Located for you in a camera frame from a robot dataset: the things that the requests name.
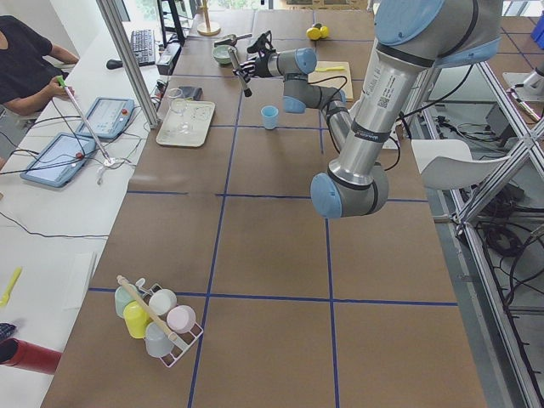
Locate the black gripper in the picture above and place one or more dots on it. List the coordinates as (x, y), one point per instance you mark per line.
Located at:
(262, 67)

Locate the steel muddler black tip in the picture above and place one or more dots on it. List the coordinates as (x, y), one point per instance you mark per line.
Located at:
(238, 72)

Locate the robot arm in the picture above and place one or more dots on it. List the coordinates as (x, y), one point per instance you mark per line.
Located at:
(410, 37)

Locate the light blue paper cup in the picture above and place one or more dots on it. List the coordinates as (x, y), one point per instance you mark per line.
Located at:
(269, 114)

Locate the wooden cup tree stand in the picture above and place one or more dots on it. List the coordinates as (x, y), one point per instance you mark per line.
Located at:
(207, 28)

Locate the yellow lemon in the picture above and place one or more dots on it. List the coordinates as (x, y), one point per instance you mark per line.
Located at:
(324, 31)
(314, 32)

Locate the white plastic cup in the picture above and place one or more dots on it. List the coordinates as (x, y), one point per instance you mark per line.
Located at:
(162, 301)

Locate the pink plastic cup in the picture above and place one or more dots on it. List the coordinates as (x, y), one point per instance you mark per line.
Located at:
(181, 319)

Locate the pale green plastic cup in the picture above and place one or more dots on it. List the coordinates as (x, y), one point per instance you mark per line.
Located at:
(121, 300)

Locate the yellow plastic cup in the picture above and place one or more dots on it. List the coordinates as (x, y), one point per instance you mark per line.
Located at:
(136, 320)

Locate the grey plastic cup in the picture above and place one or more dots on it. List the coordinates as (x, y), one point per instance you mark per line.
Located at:
(156, 342)

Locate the steel ice scoop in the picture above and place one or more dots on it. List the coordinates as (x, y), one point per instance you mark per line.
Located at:
(231, 39)

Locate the green bowl of ice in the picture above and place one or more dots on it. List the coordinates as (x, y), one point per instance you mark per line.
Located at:
(221, 54)

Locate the grey folded cloth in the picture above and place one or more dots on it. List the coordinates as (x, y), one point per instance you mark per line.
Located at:
(191, 93)

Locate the yellow plastic knife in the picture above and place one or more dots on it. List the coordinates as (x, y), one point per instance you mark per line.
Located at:
(330, 68)

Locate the bamboo cutting board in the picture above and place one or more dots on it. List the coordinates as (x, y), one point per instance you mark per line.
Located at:
(338, 79)

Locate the clear wine glass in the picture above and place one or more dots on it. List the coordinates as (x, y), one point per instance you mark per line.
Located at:
(178, 105)

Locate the cream bear tray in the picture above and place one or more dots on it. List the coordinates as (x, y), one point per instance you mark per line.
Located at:
(199, 115)

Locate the black keyboard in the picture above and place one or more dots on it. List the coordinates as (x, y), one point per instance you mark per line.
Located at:
(143, 46)

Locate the black computer mouse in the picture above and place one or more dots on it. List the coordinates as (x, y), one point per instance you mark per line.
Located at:
(113, 64)

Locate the blue teach pendant far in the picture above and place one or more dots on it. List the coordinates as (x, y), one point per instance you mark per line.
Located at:
(109, 117)

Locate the blue teach pendant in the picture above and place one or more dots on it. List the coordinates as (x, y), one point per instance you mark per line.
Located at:
(60, 161)
(109, 117)

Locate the long pointer stick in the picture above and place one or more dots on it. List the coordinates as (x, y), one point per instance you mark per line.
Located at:
(108, 160)

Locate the white plastic chair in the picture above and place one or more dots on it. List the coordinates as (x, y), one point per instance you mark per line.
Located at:
(447, 164)

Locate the blue teach pendant near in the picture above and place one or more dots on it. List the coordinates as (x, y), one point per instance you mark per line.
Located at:
(60, 161)

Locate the person in black shirt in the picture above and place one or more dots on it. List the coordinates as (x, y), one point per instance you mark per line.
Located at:
(28, 80)

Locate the red bottle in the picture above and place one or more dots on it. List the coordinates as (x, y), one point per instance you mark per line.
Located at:
(29, 356)

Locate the aluminium frame post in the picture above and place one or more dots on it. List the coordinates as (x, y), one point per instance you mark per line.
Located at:
(119, 36)

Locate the wooden rack handle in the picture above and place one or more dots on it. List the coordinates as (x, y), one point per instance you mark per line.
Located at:
(171, 335)

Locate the white wire cup rack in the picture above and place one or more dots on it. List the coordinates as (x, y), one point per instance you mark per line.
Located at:
(185, 340)

